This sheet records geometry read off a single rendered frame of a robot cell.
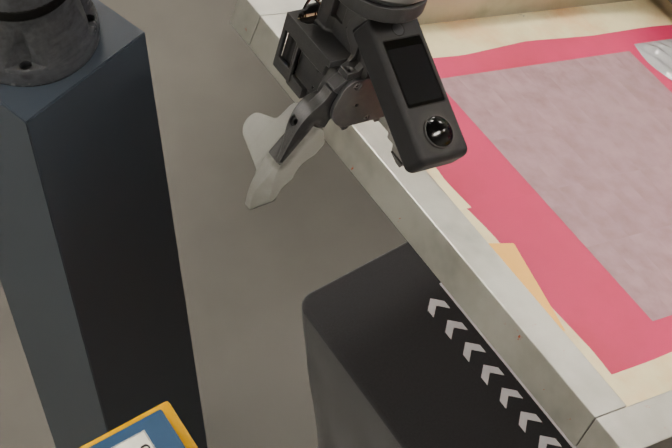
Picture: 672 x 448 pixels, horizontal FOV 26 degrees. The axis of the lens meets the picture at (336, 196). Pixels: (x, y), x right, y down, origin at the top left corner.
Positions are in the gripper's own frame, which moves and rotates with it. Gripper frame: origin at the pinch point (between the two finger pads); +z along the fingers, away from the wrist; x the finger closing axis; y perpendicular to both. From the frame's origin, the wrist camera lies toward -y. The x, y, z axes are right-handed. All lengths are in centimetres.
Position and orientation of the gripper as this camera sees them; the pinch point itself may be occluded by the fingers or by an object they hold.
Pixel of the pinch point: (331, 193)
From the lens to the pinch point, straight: 117.1
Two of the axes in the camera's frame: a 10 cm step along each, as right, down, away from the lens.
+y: -5.4, -6.7, 5.1
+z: -2.4, 7.0, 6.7
